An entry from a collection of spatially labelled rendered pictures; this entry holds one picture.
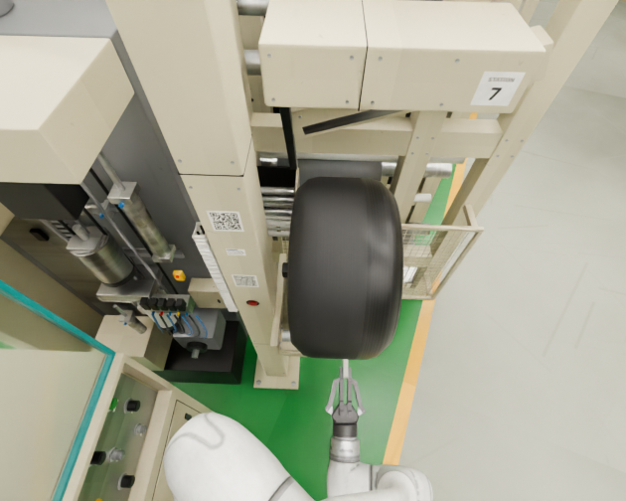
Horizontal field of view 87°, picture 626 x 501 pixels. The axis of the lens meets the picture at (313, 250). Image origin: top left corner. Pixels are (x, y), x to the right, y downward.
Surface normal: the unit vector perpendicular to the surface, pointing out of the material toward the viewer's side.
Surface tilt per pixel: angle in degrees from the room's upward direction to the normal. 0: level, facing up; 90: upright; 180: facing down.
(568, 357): 0
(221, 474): 10
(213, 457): 14
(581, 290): 0
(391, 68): 90
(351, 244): 19
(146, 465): 0
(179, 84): 90
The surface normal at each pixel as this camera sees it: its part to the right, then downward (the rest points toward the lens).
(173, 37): -0.04, 0.83
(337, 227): 0.00, -0.38
